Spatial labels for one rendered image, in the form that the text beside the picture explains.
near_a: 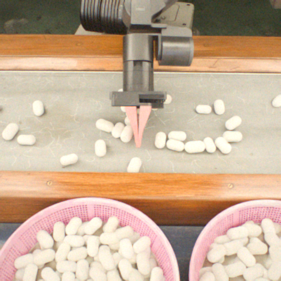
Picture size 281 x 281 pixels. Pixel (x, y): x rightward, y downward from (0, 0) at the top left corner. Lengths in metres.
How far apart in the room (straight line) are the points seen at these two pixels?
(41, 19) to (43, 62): 1.68
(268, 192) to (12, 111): 0.52
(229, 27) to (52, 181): 1.98
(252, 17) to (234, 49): 1.69
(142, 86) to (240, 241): 0.31
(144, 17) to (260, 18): 1.97
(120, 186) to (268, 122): 0.34
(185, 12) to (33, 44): 0.83
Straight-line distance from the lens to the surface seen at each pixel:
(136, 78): 0.68
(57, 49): 0.92
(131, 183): 0.63
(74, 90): 0.84
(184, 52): 0.70
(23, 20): 2.61
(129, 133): 0.71
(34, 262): 0.62
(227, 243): 0.62
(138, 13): 0.69
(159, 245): 0.59
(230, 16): 2.60
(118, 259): 0.61
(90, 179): 0.64
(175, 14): 1.62
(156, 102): 0.71
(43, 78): 0.89
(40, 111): 0.79
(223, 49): 0.93
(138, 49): 0.69
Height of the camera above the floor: 1.29
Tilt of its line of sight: 49 degrees down
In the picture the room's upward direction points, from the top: straight up
